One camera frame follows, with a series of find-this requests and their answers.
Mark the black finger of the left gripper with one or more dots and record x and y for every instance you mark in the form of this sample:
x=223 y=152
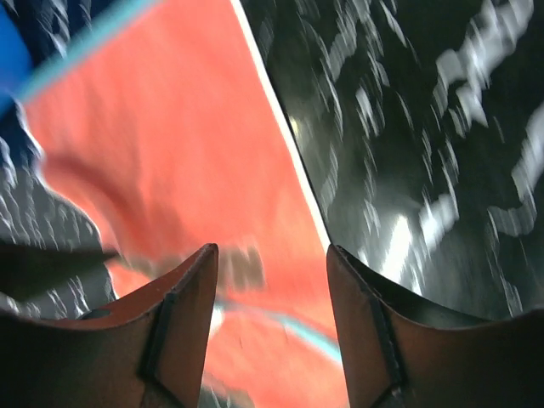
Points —
x=27 y=271

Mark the brown towel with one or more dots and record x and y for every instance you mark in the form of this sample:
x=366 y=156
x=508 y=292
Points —
x=150 y=128

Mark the blue plastic bin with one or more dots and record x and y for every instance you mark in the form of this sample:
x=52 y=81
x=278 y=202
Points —
x=16 y=63

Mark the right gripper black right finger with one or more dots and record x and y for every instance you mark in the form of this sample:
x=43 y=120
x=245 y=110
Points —
x=401 y=350

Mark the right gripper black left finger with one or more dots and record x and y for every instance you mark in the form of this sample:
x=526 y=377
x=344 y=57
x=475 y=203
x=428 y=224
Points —
x=146 y=349

